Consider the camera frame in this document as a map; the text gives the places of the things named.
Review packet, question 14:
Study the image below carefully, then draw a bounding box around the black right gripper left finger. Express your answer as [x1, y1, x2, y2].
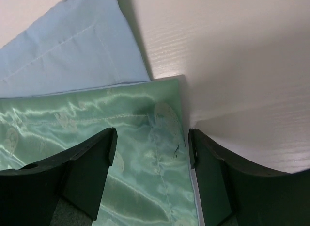
[0, 128, 118, 226]

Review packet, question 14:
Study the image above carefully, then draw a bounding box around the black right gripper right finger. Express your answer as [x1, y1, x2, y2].
[188, 129, 310, 226]

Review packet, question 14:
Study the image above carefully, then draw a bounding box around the green satin placemat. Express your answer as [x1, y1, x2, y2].
[0, 0, 206, 226]

